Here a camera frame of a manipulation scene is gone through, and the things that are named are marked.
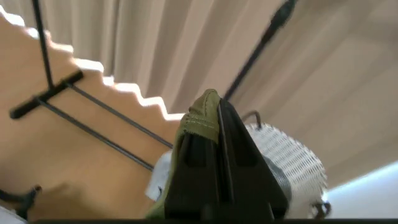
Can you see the green printed shirt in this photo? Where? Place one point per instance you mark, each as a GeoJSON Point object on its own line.
{"type": "Point", "coordinates": [202, 119]}

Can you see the white laundry basket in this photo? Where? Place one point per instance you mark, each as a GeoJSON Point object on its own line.
{"type": "Point", "coordinates": [298, 155]}

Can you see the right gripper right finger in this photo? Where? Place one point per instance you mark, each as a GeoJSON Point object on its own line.
{"type": "Point", "coordinates": [252, 174]}

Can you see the black clothes rack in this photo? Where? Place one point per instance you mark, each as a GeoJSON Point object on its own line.
{"type": "Point", "coordinates": [46, 95]}

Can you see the pale grey shorts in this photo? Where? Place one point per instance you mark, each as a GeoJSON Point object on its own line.
{"type": "Point", "coordinates": [158, 174]}

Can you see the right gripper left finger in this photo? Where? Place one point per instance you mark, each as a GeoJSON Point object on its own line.
{"type": "Point", "coordinates": [196, 186]}

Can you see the beige curtain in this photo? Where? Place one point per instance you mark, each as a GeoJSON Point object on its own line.
{"type": "Point", "coordinates": [186, 31]}

